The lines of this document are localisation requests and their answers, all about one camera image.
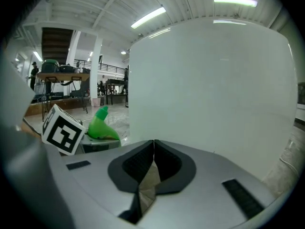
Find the long ceiling light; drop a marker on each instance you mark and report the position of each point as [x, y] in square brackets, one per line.
[148, 17]
[235, 1]
[37, 56]

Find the dark wooden staircase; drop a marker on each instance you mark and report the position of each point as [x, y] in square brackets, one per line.
[57, 44]

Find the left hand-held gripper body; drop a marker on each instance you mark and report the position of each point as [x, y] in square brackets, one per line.
[62, 132]

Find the dark wooden table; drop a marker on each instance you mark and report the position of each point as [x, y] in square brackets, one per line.
[114, 81]

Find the black bag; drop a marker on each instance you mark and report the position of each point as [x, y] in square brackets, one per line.
[67, 68]

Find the black balcony railing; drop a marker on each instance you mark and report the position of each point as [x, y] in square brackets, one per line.
[107, 67]

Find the green plastic squeeze bottle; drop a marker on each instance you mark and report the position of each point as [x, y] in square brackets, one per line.
[101, 126]

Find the pink waste bin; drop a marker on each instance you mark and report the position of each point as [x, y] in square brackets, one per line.
[96, 102]

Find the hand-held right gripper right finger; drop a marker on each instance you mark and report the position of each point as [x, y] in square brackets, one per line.
[183, 173]

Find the green bag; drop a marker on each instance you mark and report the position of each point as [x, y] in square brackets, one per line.
[50, 65]

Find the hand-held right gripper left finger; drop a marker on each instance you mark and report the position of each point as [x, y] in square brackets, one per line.
[119, 173]

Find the person's white shirt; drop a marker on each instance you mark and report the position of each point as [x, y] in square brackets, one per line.
[12, 94]

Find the white bathtub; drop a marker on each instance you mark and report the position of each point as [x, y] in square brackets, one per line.
[209, 92]

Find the white pillar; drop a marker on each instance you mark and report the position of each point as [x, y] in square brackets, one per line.
[96, 70]

